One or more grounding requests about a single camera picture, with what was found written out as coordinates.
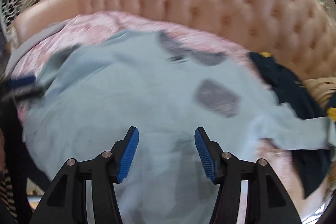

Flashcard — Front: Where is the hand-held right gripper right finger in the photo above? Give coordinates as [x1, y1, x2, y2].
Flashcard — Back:
[194, 127, 303, 224]

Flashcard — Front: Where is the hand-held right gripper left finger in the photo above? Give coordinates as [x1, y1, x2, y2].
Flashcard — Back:
[29, 126, 139, 224]

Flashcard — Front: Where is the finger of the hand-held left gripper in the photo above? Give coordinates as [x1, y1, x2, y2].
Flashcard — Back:
[7, 76, 37, 89]
[3, 85, 45, 102]

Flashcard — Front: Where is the light blue sweatshirt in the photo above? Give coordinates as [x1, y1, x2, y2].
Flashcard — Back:
[22, 30, 332, 224]

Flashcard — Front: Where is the navy garment with yellow patches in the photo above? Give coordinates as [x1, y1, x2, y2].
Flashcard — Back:
[248, 51, 336, 199]

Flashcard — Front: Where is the grey cloth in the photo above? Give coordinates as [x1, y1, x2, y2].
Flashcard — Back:
[7, 23, 65, 67]

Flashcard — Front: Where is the pink floral blanket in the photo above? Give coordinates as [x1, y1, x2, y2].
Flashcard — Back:
[10, 11, 263, 135]

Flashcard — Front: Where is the striped black and cream cloth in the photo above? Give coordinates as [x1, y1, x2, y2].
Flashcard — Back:
[0, 172, 15, 216]

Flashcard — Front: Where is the striped fringed cushion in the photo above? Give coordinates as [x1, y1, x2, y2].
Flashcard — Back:
[304, 77, 336, 111]

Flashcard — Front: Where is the beige tufted leather sofa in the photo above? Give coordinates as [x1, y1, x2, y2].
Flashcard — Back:
[10, 0, 336, 88]

